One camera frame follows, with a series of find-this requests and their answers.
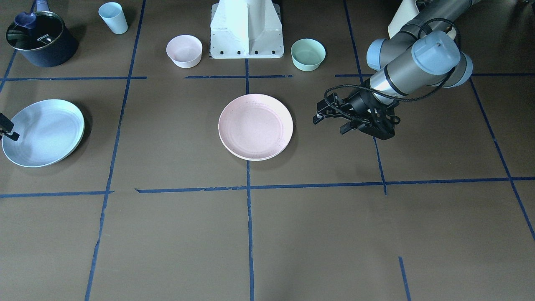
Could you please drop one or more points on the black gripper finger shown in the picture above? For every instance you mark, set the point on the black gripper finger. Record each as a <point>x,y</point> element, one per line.
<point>6,128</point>
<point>319,117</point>

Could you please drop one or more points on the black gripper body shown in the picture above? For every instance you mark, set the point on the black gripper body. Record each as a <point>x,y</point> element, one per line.
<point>357,100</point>

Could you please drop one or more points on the blue plate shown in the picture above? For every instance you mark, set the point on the blue plate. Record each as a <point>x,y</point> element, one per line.
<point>49,131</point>

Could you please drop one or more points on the pink plate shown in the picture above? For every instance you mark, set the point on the pink plate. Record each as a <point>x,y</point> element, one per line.
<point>255,127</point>

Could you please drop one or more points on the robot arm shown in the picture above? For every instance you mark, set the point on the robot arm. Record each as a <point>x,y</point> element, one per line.
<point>420,54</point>

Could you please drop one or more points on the green bowl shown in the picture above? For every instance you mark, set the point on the green bowl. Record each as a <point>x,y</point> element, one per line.
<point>307,54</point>

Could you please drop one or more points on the dark blue saucepan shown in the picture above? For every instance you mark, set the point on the dark blue saucepan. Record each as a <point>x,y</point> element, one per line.
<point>42,36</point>

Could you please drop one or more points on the white toaster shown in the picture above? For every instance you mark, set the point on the white toaster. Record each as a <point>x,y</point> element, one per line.
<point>407,10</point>

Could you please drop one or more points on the pink bowl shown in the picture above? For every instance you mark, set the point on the pink bowl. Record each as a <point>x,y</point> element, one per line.
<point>185,51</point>

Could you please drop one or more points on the light blue cup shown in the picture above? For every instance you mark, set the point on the light blue cup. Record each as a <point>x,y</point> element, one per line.
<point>113,15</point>

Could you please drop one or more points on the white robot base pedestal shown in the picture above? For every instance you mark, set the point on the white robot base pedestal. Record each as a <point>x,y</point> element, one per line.
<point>246,29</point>

